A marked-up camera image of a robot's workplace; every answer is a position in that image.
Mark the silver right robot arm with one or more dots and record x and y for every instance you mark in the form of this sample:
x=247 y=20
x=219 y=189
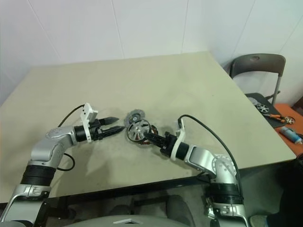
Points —
x=201 y=158

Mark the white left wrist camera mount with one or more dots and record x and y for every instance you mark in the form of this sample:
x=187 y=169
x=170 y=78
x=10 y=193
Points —
x=87 y=113

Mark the motor stator with copper windings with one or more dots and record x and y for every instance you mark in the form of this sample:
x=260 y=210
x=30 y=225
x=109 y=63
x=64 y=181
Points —
x=154 y=130

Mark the black table frame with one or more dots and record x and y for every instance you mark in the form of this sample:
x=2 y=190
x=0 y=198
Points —
x=118 y=191

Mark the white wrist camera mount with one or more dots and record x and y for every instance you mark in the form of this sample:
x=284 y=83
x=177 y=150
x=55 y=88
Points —
x=87 y=113
x=181 y=134

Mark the black folding chair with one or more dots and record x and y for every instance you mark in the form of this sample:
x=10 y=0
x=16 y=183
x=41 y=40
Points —
x=258 y=62

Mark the orange side table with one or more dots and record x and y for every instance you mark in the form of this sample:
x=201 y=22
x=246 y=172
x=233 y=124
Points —
x=284 y=108

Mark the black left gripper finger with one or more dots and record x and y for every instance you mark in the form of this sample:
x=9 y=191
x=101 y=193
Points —
x=110 y=120
x=113 y=130

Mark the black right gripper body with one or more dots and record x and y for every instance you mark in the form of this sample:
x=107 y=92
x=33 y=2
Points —
x=169 y=146

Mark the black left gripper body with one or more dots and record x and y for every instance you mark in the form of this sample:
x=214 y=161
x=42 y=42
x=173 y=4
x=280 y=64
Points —
x=95 y=132

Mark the blue cylinder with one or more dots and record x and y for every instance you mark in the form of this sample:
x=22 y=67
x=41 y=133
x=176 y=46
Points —
x=290 y=134

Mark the silver spoked wheel part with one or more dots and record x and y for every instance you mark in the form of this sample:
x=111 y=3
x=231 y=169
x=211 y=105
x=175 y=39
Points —
x=262 y=108

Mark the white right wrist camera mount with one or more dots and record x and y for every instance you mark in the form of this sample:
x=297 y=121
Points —
x=181 y=134

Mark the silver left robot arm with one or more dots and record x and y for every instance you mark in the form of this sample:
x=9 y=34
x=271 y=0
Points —
x=47 y=151

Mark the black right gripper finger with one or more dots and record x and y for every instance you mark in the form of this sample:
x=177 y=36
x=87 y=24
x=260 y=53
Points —
x=157 y=146
x=155 y=139

